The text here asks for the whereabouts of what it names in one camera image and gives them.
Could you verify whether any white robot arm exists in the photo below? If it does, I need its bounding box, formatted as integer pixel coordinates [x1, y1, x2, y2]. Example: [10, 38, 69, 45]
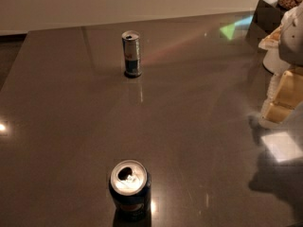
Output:
[258, 3, 303, 129]

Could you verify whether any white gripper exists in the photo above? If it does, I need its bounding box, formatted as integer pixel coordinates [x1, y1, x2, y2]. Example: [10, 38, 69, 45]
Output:
[258, 26, 303, 129]

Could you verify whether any dark box in corner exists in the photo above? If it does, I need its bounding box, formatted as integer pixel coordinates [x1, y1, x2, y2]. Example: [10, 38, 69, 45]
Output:
[246, 0, 286, 48]

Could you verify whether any silver blue red bull can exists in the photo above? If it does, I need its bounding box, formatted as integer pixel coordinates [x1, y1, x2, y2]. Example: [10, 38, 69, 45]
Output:
[122, 30, 141, 78]

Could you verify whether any blue pepsi can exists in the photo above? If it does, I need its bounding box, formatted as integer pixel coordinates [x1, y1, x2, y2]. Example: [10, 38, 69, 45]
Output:
[109, 160, 152, 221]

